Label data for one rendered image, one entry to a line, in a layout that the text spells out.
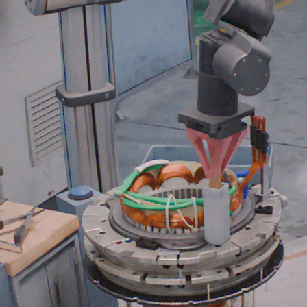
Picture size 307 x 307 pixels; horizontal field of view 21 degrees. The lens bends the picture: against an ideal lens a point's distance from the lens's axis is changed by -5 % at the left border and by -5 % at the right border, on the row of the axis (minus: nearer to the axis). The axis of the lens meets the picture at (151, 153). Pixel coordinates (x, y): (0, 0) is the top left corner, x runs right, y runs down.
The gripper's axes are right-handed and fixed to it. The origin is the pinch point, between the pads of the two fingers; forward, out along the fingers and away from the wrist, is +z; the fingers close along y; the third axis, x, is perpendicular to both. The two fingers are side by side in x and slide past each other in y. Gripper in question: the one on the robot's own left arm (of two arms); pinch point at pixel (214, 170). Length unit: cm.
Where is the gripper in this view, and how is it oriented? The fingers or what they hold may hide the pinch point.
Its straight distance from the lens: 120.3
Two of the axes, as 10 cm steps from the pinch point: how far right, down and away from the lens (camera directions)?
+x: -7.6, -2.7, 5.9
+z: -0.2, 9.2, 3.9
